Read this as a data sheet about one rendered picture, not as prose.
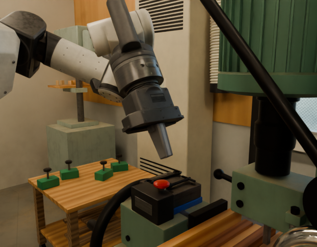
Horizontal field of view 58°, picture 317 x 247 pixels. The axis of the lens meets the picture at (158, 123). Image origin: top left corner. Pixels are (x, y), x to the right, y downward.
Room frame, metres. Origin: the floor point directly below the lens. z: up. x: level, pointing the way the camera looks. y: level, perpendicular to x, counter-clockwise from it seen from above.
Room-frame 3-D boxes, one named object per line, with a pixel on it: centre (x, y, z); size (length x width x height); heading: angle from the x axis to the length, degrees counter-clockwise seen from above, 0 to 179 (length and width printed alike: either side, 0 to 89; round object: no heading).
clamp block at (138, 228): (0.54, -0.02, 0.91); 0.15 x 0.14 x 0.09; 131
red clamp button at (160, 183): (0.50, -0.01, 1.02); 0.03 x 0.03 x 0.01
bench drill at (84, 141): (2.62, 0.72, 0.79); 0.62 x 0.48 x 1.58; 43
